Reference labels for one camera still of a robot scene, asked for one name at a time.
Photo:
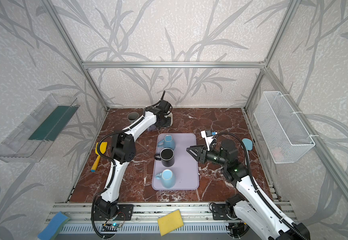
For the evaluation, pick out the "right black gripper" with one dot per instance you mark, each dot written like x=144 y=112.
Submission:
x=205 y=154

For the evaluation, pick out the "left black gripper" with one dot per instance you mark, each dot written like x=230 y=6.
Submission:
x=163 y=100

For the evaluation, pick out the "blue dotted square mug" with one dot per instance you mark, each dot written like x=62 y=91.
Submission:
x=167 y=142

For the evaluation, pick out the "grey mug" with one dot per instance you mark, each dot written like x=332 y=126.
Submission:
x=132 y=117

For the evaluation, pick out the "white faceted mug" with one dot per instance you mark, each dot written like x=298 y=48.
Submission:
x=169 y=119

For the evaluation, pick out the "lavender mug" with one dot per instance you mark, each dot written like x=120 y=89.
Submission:
x=151 y=128

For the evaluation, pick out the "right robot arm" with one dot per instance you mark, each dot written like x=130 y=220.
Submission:
x=251 y=204

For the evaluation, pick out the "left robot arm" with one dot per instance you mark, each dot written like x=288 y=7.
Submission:
x=122 y=152

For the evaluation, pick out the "black mug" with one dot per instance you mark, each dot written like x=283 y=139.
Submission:
x=166 y=156

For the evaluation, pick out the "light blue mug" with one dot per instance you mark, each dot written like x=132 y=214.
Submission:
x=167 y=178

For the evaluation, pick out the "lavender plastic tray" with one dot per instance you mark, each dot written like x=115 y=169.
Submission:
x=185 y=168

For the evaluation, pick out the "light blue spatula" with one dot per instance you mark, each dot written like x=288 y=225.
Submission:
x=248 y=144

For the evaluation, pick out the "yellow spatula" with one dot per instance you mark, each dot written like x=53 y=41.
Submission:
x=103 y=148

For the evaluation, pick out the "yellow sponge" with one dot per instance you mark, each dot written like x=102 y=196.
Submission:
x=170 y=222

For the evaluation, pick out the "green circuit board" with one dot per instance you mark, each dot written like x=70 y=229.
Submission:
x=111 y=227

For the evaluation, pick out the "clear plastic shelf bin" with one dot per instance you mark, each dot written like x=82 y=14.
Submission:
x=31 y=140

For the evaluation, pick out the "blue sponge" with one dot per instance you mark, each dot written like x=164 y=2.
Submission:
x=54 y=227

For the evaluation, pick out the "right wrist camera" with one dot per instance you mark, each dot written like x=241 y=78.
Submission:
x=210 y=138

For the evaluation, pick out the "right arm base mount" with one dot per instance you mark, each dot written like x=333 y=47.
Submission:
x=222 y=211

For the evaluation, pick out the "white wire basket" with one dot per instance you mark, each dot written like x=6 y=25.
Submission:
x=285 y=135

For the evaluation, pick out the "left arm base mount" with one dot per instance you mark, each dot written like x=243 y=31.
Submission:
x=122 y=212

